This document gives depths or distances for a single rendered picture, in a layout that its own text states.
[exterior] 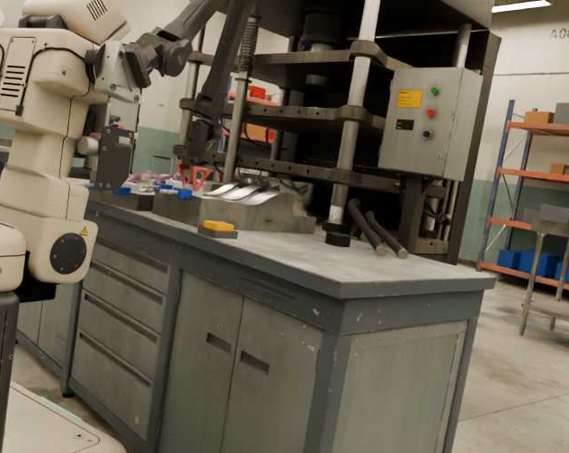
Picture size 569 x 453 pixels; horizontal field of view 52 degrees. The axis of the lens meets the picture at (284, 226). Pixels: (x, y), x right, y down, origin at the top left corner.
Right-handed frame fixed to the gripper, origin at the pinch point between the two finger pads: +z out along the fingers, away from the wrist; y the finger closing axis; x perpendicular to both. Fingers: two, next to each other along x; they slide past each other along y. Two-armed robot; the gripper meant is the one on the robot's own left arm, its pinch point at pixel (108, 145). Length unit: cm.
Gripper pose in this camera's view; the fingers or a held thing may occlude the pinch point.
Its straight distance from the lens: 195.4
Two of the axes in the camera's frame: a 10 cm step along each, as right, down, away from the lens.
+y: -8.4, -1.9, 5.1
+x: -5.4, 4.3, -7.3
